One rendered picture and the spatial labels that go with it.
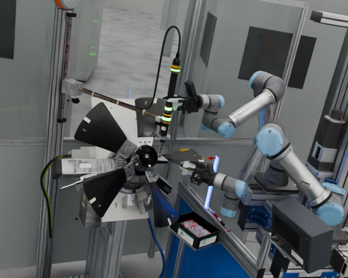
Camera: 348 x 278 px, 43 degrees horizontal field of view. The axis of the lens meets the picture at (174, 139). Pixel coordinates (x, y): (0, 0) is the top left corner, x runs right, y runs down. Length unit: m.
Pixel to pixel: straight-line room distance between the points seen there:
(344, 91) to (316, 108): 2.63
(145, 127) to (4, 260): 1.45
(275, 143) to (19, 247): 1.92
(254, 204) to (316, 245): 0.86
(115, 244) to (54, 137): 0.71
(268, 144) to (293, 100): 3.00
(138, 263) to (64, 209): 0.76
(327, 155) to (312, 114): 2.68
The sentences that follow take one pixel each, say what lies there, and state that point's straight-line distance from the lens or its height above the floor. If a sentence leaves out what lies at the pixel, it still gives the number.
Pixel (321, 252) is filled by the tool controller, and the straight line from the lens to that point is 1.91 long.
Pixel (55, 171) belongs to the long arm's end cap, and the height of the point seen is 1.09.
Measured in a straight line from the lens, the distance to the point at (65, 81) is 2.53.
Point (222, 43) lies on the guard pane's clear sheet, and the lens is 3.07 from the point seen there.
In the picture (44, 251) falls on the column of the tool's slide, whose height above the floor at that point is 0.29.
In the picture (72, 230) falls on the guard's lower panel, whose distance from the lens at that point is 3.20.
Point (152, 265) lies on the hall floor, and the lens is 3.50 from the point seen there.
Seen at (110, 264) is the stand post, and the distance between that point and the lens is 2.64.
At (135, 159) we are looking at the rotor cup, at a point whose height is 1.20.
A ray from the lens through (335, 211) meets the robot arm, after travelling 2.09.
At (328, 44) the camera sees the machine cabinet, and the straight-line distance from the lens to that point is 4.95.
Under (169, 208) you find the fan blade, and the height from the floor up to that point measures 0.98.
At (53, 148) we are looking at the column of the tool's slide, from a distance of 2.70.
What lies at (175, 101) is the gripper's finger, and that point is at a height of 1.50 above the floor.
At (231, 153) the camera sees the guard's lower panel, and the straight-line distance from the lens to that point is 3.40.
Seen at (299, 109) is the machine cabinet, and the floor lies 0.95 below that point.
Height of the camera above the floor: 2.07
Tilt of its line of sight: 20 degrees down
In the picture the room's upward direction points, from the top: 10 degrees clockwise
